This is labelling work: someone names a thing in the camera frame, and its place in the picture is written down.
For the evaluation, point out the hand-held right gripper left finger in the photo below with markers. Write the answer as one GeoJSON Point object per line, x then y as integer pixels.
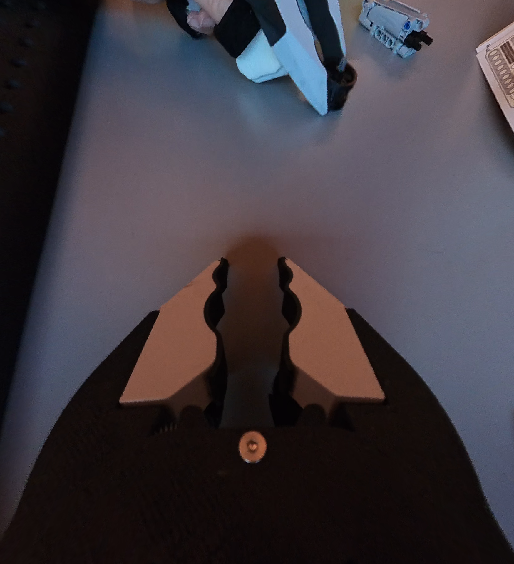
{"type": "Point", "coordinates": [173, 352]}

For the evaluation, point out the black toy wheel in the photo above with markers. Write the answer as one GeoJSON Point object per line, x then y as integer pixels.
{"type": "Point", "coordinates": [343, 88]}

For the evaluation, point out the grey toy brick assembly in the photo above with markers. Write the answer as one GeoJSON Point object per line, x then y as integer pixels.
{"type": "Point", "coordinates": [384, 22]}

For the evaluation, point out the black perforated table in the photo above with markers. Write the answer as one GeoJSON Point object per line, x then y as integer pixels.
{"type": "Point", "coordinates": [10, 132]}

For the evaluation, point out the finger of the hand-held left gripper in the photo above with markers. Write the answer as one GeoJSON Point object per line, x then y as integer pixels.
{"type": "Point", "coordinates": [301, 57]}

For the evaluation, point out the person's left hand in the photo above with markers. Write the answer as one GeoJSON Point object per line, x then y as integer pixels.
{"type": "Point", "coordinates": [201, 22]}

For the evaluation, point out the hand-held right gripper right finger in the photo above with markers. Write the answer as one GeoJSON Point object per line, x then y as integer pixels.
{"type": "Point", "coordinates": [331, 352]}

